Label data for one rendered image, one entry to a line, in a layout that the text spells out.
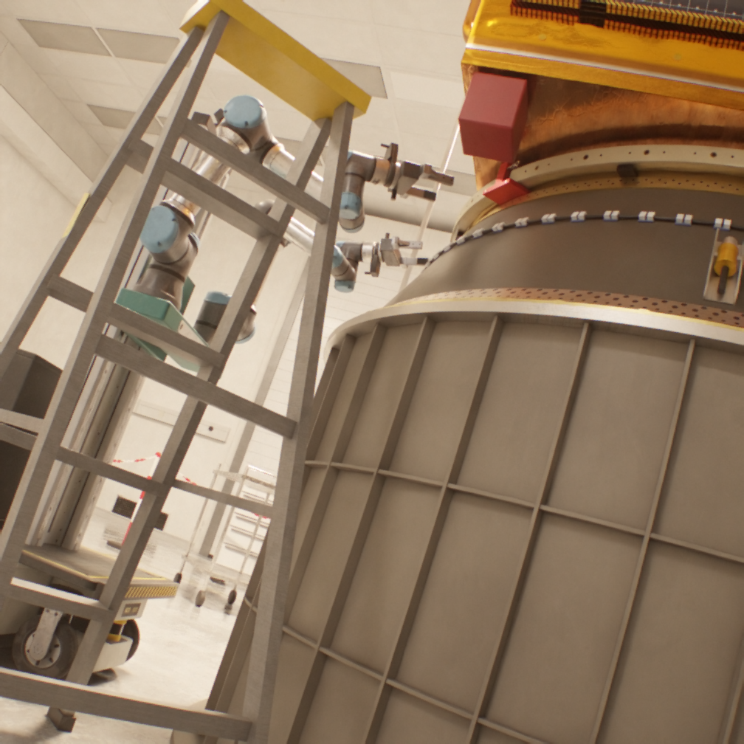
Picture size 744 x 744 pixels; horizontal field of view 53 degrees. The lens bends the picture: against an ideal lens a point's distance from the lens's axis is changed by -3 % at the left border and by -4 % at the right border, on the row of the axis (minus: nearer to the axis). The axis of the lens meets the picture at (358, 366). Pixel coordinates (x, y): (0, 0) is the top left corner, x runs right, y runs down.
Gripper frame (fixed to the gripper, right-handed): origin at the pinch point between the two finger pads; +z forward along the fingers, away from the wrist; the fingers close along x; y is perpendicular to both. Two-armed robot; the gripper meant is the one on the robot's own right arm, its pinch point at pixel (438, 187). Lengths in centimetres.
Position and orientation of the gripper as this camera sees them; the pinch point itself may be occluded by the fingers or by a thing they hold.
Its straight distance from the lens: 232.6
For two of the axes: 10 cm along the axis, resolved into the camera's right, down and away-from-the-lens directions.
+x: 2.9, -1.4, -9.5
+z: 9.5, 2.0, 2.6
